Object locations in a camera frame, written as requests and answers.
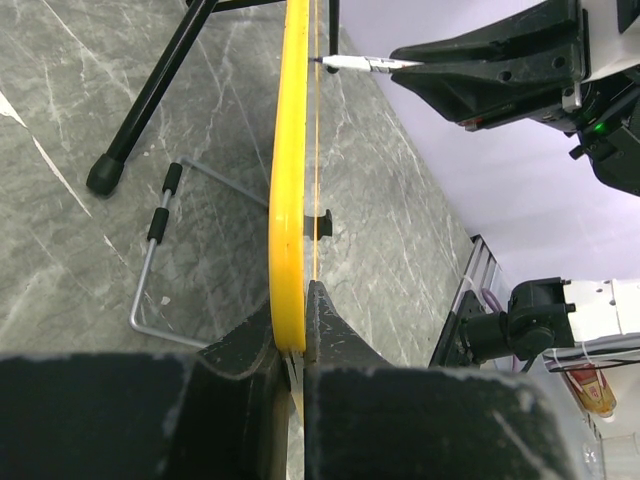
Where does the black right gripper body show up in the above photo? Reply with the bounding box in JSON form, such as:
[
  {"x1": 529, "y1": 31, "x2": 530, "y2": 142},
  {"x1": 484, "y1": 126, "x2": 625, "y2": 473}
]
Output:
[{"x1": 537, "y1": 1, "x2": 639, "y2": 137}]

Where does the yellow framed whiteboard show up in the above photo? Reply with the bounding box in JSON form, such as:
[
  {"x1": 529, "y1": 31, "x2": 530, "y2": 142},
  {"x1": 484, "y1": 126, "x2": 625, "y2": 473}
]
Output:
[{"x1": 267, "y1": 0, "x2": 334, "y2": 480}]

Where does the white blue whiteboard marker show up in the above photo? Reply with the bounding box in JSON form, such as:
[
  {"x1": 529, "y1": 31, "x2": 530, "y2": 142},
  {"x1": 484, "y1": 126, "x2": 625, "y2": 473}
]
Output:
[{"x1": 312, "y1": 55, "x2": 422, "y2": 74}]

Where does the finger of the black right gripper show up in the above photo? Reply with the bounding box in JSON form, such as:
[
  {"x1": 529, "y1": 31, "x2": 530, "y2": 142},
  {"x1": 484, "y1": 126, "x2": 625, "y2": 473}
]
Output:
[
  {"x1": 390, "y1": 0, "x2": 580, "y2": 63},
  {"x1": 390, "y1": 44, "x2": 583, "y2": 129}
]

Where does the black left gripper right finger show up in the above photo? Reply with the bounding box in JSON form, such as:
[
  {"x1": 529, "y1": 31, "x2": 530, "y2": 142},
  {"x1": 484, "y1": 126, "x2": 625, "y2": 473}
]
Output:
[{"x1": 304, "y1": 281, "x2": 570, "y2": 479}]

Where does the yellow red labelled bottle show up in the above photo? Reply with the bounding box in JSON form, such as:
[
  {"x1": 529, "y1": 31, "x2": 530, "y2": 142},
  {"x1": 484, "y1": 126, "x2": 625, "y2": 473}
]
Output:
[{"x1": 564, "y1": 368, "x2": 617, "y2": 423}]

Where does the metal whiteboard stand wire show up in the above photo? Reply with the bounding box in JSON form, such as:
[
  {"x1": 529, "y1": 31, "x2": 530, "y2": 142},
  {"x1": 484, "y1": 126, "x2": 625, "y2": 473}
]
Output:
[{"x1": 128, "y1": 154, "x2": 271, "y2": 348}]

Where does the aluminium extrusion frame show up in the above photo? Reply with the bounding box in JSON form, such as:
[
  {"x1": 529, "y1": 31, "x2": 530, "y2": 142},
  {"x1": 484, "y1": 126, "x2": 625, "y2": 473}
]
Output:
[{"x1": 429, "y1": 234, "x2": 504, "y2": 366}]

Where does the black perforated music stand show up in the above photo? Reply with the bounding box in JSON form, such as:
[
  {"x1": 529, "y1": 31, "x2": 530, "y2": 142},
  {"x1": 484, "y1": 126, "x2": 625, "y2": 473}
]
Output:
[{"x1": 85, "y1": 0, "x2": 344, "y2": 195}]

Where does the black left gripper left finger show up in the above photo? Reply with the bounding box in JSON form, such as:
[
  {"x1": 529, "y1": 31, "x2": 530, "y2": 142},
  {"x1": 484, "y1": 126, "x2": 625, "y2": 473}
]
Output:
[{"x1": 1, "y1": 304, "x2": 289, "y2": 479}]

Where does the black whiteboard clip foot right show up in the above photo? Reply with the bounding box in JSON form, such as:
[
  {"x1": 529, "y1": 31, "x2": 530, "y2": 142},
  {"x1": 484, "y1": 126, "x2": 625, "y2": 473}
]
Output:
[{"x1": 303, "y1": 209, "x2": 333, "y2": 240}]

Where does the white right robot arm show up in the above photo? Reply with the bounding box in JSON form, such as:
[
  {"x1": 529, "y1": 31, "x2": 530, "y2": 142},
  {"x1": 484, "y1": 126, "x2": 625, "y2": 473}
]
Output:
[{"x1": 389, "y1": 1, "x2": 639, "y2": 363}]

